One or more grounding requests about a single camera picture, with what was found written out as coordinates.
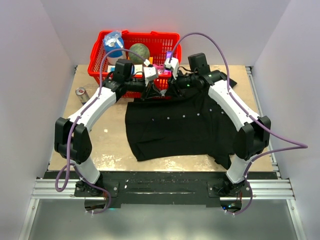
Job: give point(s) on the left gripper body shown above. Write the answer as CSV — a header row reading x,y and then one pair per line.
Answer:
x,y
137,85

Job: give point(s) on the purple package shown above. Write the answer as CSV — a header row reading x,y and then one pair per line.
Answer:
x,y
169,54

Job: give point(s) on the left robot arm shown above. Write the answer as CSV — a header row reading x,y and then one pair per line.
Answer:
x,y
71,135

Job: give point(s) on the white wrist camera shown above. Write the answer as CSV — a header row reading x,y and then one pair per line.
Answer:
x,y
150,71
172,64

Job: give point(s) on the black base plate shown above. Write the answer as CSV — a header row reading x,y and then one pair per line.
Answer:
x,y
160,188

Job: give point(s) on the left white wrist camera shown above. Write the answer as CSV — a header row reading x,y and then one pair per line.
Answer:
x,y
150,71

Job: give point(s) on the red plastic basket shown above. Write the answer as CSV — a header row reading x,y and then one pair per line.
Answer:
x,y
158,44

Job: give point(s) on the white blue box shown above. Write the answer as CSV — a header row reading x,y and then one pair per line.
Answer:
x,y
136,69

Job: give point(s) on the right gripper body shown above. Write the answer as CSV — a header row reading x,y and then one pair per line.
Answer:
x,y
187,81

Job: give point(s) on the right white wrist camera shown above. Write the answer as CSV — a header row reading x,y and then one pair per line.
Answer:
x,y
172,64

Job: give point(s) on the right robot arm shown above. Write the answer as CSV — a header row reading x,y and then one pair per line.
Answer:
x,y
252,135

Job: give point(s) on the silver blue drink can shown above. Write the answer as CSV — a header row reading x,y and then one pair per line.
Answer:
x,y
82,94

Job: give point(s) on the blue white wrapped roll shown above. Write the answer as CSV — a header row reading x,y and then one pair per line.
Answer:
x,y
113,41

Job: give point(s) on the black button shirt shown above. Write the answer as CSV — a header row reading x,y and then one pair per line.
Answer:
x,y
193,124

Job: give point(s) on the pink toy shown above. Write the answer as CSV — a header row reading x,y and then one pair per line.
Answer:
x,y
160,69

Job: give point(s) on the grey green ball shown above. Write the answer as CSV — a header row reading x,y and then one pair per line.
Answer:
x,y
141,50

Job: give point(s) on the orange toy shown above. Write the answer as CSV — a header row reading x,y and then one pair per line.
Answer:
x,y
150,60

